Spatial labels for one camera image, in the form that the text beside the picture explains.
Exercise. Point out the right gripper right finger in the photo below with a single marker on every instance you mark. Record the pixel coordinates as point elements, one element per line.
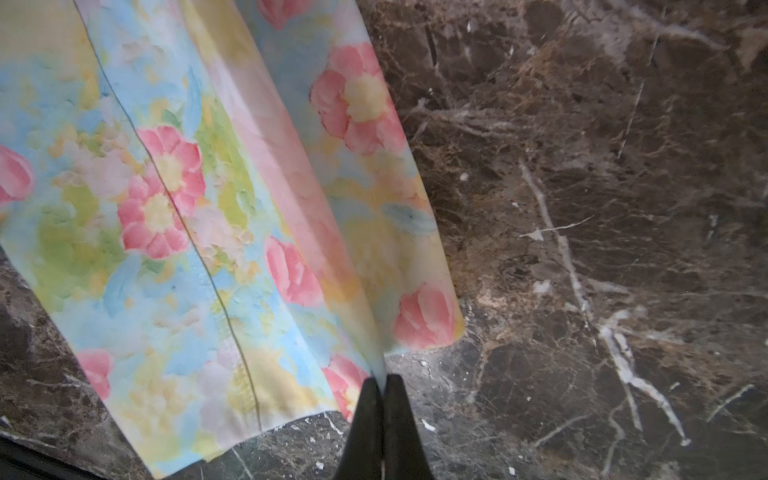
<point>403,454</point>

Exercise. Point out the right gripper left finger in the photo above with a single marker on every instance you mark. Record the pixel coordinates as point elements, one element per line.
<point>362,455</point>

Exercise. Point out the pastel floral skirt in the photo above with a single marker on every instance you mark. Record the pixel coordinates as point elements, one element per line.
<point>216,204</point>

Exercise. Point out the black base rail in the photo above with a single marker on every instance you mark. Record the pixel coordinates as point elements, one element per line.
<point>22,463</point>

